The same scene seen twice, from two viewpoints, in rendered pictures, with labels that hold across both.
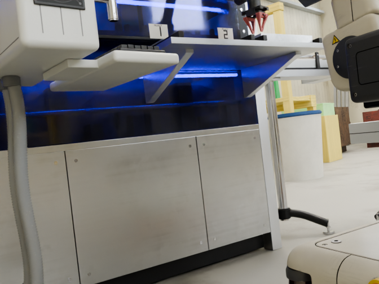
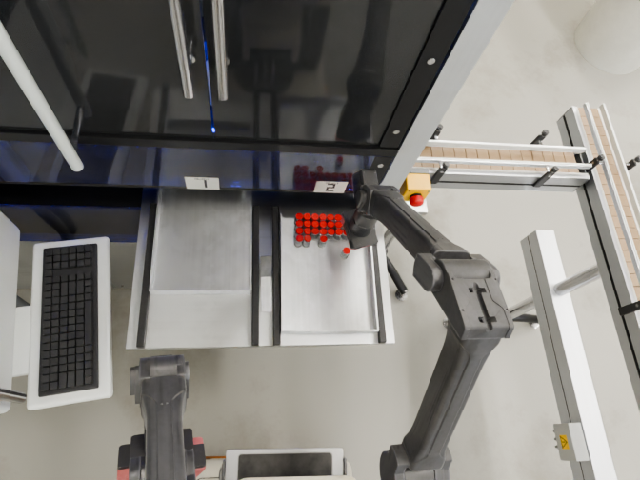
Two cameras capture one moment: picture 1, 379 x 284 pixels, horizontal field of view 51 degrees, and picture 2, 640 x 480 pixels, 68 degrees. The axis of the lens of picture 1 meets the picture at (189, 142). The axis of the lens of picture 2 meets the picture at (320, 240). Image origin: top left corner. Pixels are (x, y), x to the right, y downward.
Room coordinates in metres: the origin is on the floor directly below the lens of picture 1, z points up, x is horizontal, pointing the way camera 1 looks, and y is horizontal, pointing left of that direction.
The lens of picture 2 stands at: (1.14, -0.35, 2.15)
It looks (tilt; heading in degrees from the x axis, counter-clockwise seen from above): 66 degrees down; 10
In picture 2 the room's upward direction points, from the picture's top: 21 degrees clockwise
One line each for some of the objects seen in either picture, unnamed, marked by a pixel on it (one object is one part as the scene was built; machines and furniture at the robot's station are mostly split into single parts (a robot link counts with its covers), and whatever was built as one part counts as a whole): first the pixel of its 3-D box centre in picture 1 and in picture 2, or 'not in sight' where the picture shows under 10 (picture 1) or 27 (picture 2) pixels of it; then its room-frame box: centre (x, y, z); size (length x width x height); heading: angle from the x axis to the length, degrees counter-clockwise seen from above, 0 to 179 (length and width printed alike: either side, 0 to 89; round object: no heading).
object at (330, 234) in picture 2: not in sight; (326, 234); (1.72, -0.27, 0.90); 0.18 x 0.02 x 0.05; 120
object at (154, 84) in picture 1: (167, 78); not in sight; (1.44, 0.05, 0.79); 0.34 x 0.03 x 0.13; 31
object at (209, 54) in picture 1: (219, 59); (265, 261); (1.58, -0.16, 0.87); 0.70 x 0.48 x 0.02; 121
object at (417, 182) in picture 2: not in sight; (413, 185); (1.95, -0.42, 0.99); 0.08 x 0.07 x 0.07; 31
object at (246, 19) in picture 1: (254, 22); not in sight; (1.71, -0.34, 1.03); 0.07 x 0.07 x 0.09; 45
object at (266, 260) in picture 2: not in sight; (266, 284); (1.51, -0.20, 0.91); 0.14 x 0.03 x 0.06; 32
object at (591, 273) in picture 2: not in sight; (546, 296); (2.17, -1.11, 0.46); 0.09 x 0.09 x 0.77; 31
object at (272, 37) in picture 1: (258, 50); (327, 271); (1.63, -0.32, 0.90); 0.34 x 0.26 x 0.04; 31
